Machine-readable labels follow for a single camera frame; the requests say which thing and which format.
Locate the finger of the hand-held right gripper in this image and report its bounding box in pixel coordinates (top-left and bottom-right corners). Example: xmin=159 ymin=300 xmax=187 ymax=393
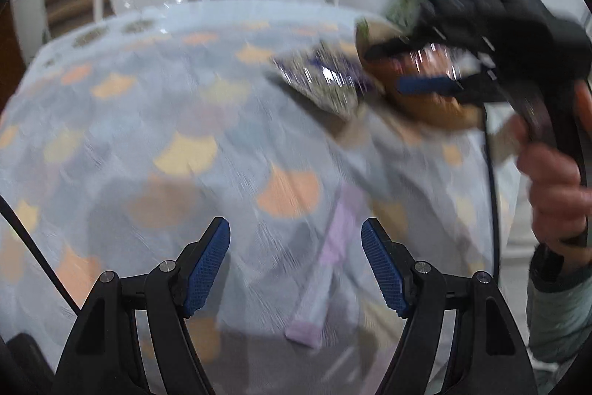
xmin=397 ymin=71 xmax=491 ymax=104
xmin=363 ymin=27 xmax=445 ymax=63

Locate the brown round plate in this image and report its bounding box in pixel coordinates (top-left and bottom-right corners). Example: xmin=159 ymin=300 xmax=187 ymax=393
xmin=354 ymin=18 xmax=484 ymax=130

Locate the person's right forearm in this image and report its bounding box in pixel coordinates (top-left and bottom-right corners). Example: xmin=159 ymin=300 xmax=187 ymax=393
xmin=527 ymin=233 xmax=592 ymax=368

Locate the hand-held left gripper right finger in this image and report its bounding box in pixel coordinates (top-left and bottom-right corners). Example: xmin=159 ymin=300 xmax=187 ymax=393
xmin=361 ymin=217 xmax=539 ymax=395

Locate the person's right hand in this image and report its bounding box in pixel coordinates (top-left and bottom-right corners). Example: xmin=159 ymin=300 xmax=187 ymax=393
xmin=515 ymin=78 xmax=592 ymax=245

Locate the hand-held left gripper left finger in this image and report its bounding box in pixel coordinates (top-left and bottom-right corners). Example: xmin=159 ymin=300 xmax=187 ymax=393
xmin=51 ymin=217 xmax=231 ymax=395

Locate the red label snack packet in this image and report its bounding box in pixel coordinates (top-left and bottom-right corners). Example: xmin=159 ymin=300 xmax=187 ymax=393
xmin=407 ymin=42 xmax=484 ymax=80

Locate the lilac packet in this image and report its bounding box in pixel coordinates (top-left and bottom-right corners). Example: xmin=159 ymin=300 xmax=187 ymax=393
xmin=284 ymin=187 xmax=366 ymax=347

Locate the purple foil snack packet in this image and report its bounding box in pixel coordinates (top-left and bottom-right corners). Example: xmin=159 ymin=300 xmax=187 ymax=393
xmin=270 ymin=43 xmax=375 ymax=120

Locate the black cable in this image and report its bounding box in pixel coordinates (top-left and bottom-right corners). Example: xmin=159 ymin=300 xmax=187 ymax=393
xmin=0 ymin=195 xmax=80 ymax=313

